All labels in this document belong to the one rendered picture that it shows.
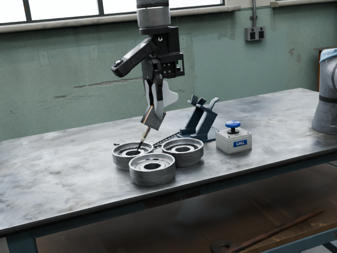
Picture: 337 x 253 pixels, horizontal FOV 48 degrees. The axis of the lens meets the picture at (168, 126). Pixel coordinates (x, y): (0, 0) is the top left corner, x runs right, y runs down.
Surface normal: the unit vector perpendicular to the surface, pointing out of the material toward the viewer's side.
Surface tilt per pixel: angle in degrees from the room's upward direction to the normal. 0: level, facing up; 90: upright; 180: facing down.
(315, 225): 0
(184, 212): 0
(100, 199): 0
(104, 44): 90
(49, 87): 90
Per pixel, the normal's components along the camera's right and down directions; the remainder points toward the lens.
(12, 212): -0.08, -0.95
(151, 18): -0.08, 0.30
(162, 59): 0.39, 0.24
